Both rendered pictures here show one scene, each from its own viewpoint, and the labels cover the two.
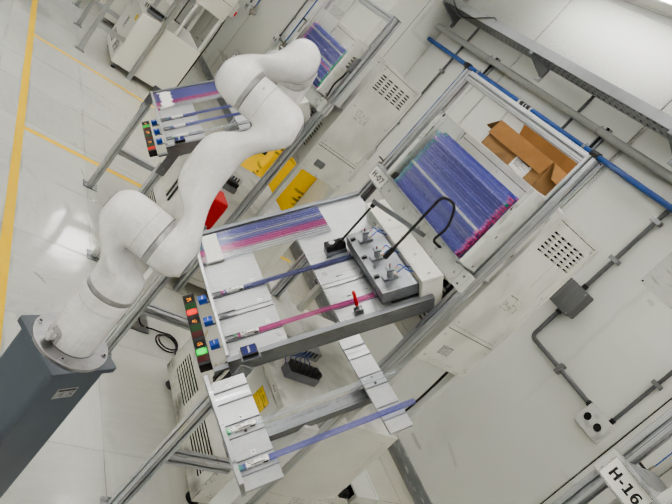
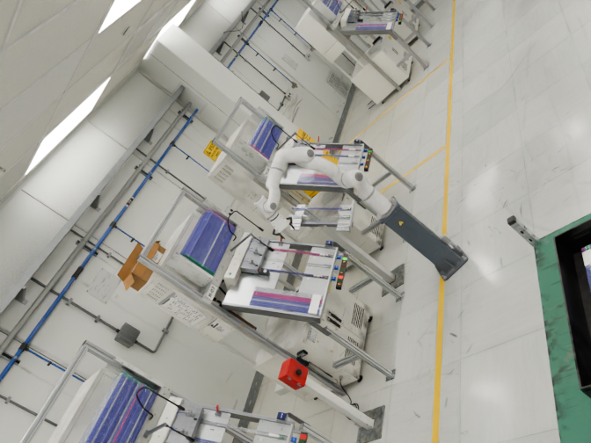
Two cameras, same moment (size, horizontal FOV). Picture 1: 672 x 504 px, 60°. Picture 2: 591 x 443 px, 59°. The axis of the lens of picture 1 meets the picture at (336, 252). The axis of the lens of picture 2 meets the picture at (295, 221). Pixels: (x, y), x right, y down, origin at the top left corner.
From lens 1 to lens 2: 4.35 m
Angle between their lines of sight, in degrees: 93
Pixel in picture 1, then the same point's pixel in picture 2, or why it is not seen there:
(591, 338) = (143, 321)
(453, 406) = (207, 388)
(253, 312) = (317, 263)
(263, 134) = not seen: hidden behind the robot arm
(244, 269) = (307, 285)
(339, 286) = (277, 258)
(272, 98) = not seen: hidden behind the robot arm
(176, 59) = not seen: outside the picture
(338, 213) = (243, 296)
